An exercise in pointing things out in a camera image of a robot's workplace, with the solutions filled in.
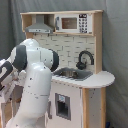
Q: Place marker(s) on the grey range hood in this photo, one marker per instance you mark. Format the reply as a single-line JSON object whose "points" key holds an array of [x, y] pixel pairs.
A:
{"points": [[40, 25]]}

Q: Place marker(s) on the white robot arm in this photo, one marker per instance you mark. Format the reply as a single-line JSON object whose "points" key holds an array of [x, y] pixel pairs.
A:
{"points": [[31, 67]]}

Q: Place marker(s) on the black toy faucet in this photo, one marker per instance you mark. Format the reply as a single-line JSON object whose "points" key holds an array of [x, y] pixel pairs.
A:
{"points": [[82, 64]]}

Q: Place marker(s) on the wooden toy kitchen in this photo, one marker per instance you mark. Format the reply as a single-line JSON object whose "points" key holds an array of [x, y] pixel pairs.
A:
{"points": [[68, 47]]}

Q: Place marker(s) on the metal toy sink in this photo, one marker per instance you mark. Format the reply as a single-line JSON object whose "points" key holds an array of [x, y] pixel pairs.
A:
{"points": [[72, 74]]}

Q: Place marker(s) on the white oven door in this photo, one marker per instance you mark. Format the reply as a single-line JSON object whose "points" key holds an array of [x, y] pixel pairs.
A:
{"points": [[5, 94]]}

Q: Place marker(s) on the white cabinet door dispenser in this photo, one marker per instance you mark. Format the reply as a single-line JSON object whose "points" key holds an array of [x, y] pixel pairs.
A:
{"points": [[64, 109]]}

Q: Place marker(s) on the white toy microwave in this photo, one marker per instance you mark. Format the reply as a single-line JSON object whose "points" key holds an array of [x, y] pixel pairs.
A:
{"points": [[73, 23]]}

